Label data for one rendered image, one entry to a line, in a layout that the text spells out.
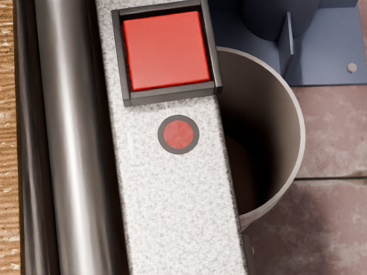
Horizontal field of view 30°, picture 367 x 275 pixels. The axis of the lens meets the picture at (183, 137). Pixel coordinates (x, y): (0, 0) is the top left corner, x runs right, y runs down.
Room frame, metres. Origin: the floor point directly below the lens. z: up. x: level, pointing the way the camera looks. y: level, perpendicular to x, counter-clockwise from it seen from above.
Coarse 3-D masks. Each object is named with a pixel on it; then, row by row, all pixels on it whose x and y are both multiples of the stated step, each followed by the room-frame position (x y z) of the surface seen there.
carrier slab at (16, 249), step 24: (0, 0) 0.26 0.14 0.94; (0, 24) 0.24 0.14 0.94; (0, 48) 0.22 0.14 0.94; (0, 72) 0.20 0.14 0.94; (0, 96) 0.18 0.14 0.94; (0, 120) 0.16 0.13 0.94; (0, 144) 0.14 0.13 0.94; (0, 168) 0.12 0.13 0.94; (0, 192) 0.11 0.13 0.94; (0, 216) 0.09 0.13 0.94; (0, 240) 0.07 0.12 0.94; (24, 240) 0.08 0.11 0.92; (0, 264) 0.06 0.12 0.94; (24, 264) 0.06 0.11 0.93
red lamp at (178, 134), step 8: (168, 128) 0.16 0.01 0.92; (176, 128) 0.16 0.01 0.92; (184, 128) 0.16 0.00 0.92; (168, 136) 0.16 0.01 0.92; (176, 136) 0.16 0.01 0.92; (184, 136) 0.16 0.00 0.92; (192, 136) 0.16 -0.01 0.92; (168, 144) 0.15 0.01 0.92; (176, 144) 0.15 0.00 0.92; (184, 144) 0.15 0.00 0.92
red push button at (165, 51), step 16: (160, 16) 0.25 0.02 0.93; (176, 16) 0.25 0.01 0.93; (192, 16) 0.25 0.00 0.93; (128, 32) 0.24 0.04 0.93; (144, 32) 0.24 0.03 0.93; (160, 32) 0.24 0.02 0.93; (176, 32) 0.24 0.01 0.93; (192, 32) 0.24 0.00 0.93; (128, 48) 0.22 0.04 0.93; (144, 48) 0.22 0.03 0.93; (160, 48) 0.22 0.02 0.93; (176, 48) 0.22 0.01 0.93; (192, 48) 0.23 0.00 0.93; (128, 64) 0.21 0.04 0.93; (144, 64) 0.21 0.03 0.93; (160, 64) 0.21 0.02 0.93; (176, 64) 0.21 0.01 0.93; (192, 64) 0.21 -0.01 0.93; (144, 80) 0.20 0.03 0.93; (160, 80) 0.20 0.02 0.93; (176, 80) 0.20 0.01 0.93; (192, 80) 0.20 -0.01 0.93; (208, 80) 0.20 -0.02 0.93
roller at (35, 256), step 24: (24, 0) 0.28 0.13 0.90; (24, 24) 0.25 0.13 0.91; (24, 48) 0.23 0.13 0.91; (24, 72) 0.21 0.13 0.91; (24, 96) 0.19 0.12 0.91; (24, 120) 0.17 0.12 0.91; (24, 144) 0.15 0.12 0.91; (24, 168) 0.13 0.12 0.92; (24, 192) 0.11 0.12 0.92; (24, 216) 0.09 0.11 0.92; (48, 264) 0.06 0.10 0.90
